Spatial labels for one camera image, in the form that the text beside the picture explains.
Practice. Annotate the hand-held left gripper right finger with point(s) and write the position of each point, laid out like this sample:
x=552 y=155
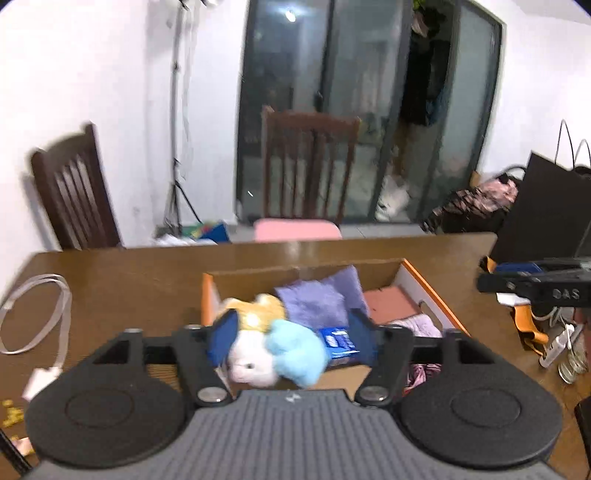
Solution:
x=364 y=341

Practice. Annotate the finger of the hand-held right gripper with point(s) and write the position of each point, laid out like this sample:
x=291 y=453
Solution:
x=503 y=284
x=517 y=268

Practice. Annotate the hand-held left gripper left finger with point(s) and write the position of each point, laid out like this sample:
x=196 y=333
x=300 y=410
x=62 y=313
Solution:
x=225 y=337

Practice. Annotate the blue packet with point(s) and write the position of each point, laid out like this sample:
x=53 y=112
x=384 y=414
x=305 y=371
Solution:
x=339 y=344

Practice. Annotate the white and yellow plush toy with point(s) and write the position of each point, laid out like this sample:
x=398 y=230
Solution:
x=249 y=355

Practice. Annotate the pink patterned cloth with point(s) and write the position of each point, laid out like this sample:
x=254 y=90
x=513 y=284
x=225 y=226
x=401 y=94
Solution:
x=422 y=332

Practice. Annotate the purple cushion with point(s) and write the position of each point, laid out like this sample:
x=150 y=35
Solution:
x=318 y=300

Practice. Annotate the light blue plush toy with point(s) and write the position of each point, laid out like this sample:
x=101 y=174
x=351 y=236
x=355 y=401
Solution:
x=295 y=353

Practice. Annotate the orange cardboard box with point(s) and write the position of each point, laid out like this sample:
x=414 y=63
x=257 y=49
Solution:
x=392 y=277

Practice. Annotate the reddish pink block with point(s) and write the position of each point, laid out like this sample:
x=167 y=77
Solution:
x=388 y=304

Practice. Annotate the white power strip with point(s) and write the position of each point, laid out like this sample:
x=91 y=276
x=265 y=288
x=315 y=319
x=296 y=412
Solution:
x=558 y=344

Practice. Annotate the black paper bag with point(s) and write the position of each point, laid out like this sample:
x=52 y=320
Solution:
x=540 y=207

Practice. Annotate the dark floral bag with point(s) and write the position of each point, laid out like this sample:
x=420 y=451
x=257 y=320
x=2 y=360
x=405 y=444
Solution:
x=480 y=203

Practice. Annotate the colourful floor items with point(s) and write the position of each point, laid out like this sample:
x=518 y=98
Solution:
x=203 y=232

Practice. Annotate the pink seat cushion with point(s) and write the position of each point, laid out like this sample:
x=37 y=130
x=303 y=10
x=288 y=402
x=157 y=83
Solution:
x=298 y=229

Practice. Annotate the white bag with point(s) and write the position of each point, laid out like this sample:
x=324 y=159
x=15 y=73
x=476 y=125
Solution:
x=393 y=198

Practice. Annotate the dark wooden chair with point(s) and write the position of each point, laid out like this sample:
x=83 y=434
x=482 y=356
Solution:
x=309 y=170
x=76 y=194

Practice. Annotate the white power adapter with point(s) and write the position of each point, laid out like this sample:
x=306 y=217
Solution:
x=40 y=383

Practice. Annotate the sliding glass door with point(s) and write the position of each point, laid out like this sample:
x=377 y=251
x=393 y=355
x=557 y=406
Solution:
x=364 y=106

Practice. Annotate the hanging clothes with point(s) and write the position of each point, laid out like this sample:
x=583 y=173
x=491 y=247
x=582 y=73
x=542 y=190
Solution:
x=425 y=64

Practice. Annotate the black studio light stand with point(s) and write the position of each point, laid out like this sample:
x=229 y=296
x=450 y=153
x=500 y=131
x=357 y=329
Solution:
x=178 y=115

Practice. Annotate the small yellow pieces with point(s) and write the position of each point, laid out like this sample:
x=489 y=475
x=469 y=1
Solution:
x=10 y=413

